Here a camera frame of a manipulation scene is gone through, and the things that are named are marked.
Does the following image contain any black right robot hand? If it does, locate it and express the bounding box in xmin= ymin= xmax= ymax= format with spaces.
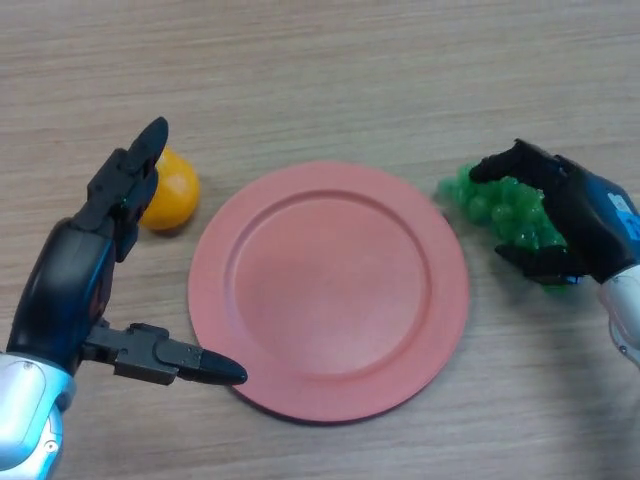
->
xmin=469 ymin=138 xmax=640 ymax=287

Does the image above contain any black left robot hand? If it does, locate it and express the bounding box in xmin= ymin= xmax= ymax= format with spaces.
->
xmin=5 ymin=116 xmax=250 ymax=387

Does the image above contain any green grape bunch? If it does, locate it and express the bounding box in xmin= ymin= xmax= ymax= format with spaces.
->
xmin=435 ymin=163 xmax=572 ymax=300

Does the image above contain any pink round plate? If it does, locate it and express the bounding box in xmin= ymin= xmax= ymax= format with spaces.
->
xmin=187 ymin=160 xmax=471 ymax=426

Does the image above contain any yellow pear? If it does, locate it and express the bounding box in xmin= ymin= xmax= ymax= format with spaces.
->
xmin=138 ymin=146 xmax=202 ymax=232

